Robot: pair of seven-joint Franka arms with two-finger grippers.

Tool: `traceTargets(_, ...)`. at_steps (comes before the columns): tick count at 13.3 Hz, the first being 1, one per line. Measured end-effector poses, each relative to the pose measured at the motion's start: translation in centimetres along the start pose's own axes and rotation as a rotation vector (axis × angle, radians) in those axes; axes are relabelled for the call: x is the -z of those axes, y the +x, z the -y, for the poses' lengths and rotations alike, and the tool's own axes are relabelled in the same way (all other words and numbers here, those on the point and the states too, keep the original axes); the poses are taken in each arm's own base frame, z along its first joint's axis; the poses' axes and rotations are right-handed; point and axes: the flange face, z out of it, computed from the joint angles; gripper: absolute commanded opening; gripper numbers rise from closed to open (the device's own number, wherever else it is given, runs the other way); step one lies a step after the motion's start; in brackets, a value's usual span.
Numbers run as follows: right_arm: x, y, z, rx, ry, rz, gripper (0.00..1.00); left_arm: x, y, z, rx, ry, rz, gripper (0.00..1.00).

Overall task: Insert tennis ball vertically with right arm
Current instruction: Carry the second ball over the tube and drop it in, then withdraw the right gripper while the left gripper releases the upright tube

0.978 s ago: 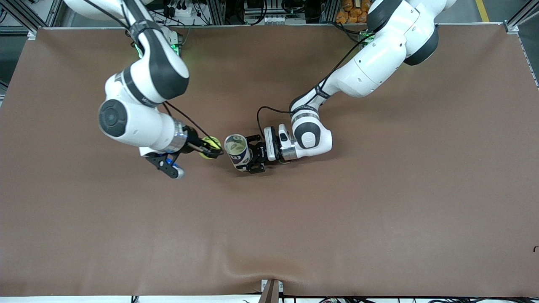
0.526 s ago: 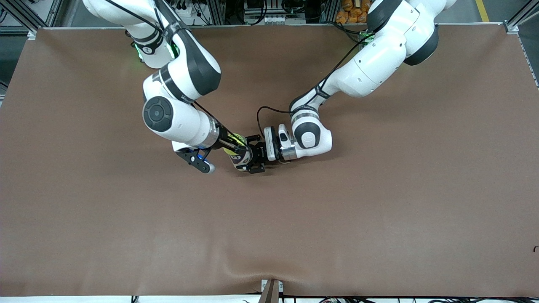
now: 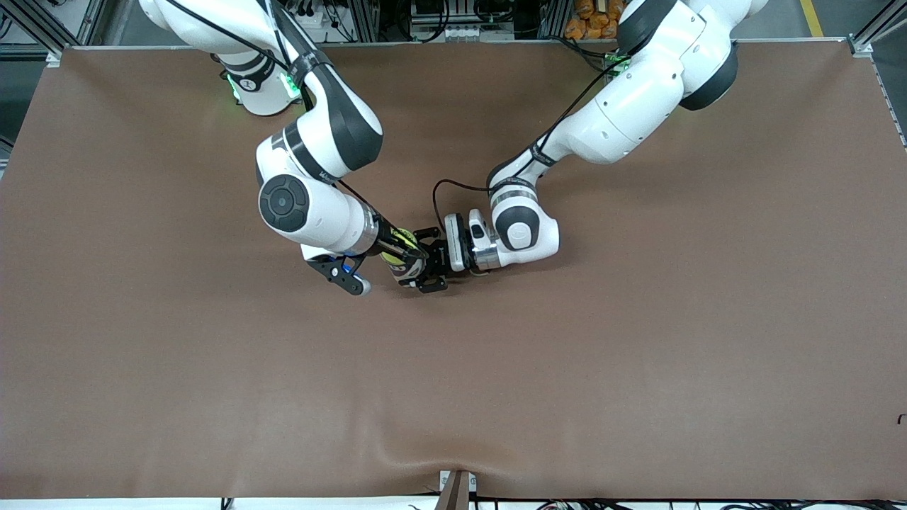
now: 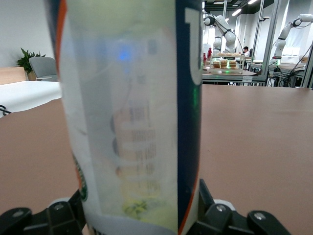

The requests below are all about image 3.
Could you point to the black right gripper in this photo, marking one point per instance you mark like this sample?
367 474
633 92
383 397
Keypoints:
387 239

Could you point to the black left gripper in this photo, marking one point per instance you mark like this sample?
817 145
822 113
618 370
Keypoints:
434 260

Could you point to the tennis ball with Roland Garros print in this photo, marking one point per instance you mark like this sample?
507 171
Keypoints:
405 234

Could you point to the tennis ball can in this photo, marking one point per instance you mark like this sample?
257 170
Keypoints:
407 273

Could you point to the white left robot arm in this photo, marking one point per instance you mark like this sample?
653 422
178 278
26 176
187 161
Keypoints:
623 120

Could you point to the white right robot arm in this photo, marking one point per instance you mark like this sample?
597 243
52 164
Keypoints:
312 205

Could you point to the brown table mat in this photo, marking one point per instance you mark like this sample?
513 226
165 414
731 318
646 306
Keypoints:
496 397

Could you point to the white terminal block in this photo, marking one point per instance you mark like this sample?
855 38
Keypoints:
460 32

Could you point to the white power strip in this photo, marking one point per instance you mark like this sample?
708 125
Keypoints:
315 18

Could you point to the orange packaged goods pile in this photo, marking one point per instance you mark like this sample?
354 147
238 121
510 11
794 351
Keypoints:
592 21

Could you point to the table edge clamp bracket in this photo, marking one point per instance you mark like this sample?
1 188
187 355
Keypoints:
457 492

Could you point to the aluminium frame post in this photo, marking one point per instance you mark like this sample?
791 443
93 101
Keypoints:
365 18
556 18

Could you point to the metal table corner bracket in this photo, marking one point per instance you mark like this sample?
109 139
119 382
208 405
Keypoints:
54 58
859 46

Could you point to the aluminium frame strut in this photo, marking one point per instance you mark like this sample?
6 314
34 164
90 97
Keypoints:
35 25
882 21

